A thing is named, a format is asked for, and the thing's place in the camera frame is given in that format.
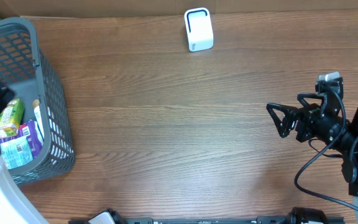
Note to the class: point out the purple Carefree pad pack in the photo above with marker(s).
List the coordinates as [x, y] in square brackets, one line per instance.
[30, 131]

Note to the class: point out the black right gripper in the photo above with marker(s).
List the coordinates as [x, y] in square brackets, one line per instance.
[306, 116]

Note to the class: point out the white tube gold cap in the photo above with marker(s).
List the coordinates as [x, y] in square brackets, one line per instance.
[38, 116]

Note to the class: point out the teal wet wipes pack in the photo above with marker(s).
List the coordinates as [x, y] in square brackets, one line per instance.
[16, 152]

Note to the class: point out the green tea carton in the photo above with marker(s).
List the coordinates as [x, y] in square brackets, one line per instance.
[10, 118]

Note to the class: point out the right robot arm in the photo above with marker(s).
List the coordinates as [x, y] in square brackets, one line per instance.
[346, 146]

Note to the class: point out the grey plastic basket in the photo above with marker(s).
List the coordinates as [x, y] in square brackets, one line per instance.
[26, 70]

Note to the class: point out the white barcode scanner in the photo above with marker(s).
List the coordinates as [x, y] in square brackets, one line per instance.
[199, 29]

